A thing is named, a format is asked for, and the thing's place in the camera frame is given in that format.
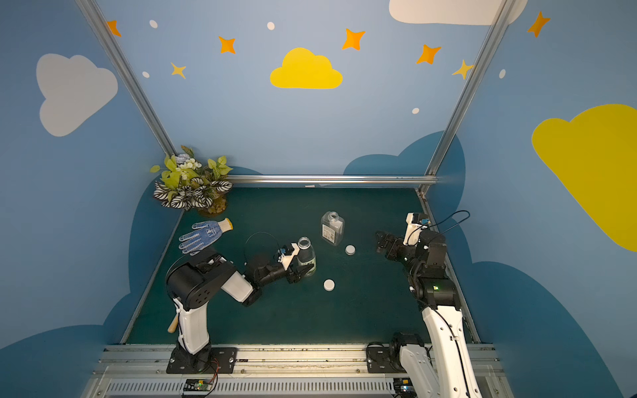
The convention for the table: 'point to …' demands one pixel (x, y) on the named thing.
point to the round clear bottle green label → (306, 255)
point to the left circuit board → (197, 385)
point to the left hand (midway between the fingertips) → (309, 255)
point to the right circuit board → (404, 387)
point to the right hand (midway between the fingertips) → (393, 232)
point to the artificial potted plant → (185, 183)
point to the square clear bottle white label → (332, 228)
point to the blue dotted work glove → (205, 234)
